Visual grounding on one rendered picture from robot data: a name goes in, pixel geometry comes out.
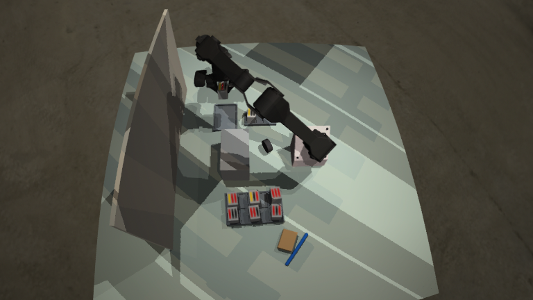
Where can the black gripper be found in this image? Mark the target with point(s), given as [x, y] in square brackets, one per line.
[211, 79]

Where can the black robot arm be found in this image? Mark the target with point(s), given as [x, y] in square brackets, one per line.
[270, 105]

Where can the blue rod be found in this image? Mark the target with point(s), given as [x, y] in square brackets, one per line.
[296, 249]

